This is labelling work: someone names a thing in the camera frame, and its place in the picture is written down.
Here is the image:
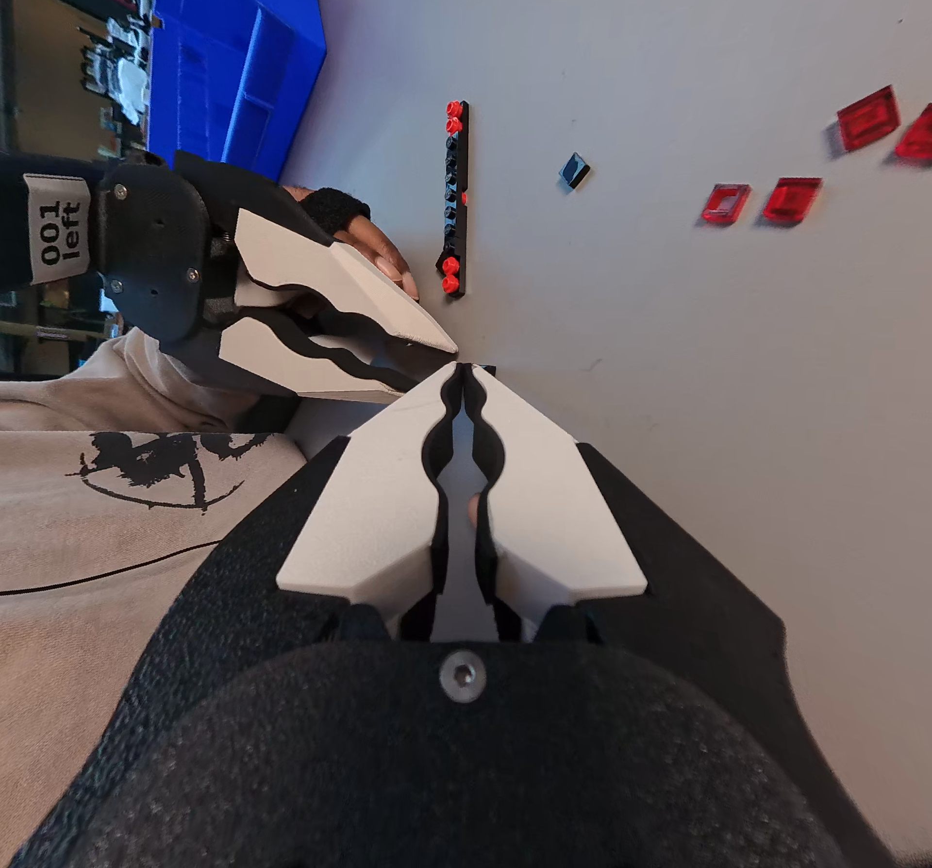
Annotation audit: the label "black lego plate red studs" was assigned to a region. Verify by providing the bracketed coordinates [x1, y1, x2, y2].
[434, 100, 471, 300]

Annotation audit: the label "red transparent lego tile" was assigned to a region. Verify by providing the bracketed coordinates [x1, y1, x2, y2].
[836, 85, 902, 152]
[700, 184, 752, 227]
[762, 177, 824, 223]
[894, 103, 932, 164]

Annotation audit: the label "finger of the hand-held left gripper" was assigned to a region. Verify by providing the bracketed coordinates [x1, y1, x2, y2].
[232, 207, 461, 357]
[217, 313, 423, 406]

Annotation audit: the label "blue plastic bin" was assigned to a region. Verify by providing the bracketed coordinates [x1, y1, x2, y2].
[146, 0, 329, 184]

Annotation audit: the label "person's left hand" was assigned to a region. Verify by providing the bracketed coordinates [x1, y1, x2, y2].
[336, 216, 422, 301]

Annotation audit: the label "person's left forearm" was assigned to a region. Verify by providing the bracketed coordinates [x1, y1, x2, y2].
[0, 329, 300, 435]

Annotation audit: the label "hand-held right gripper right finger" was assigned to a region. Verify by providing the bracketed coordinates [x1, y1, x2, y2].
[465, 364, 649, 642]

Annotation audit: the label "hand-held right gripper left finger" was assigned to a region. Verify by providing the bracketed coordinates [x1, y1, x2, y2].
[275, 362, 467, 625]

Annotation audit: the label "cluttered background shelf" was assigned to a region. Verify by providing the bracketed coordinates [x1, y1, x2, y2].
[0, 0, 157, 163]

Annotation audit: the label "person's beige printed sweatshirt torso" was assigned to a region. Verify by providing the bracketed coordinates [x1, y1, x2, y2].
[0, 430, 347, 865]

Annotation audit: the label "thin black earbud cable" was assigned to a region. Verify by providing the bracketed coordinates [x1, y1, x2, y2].
[0, 539, 223, 597]

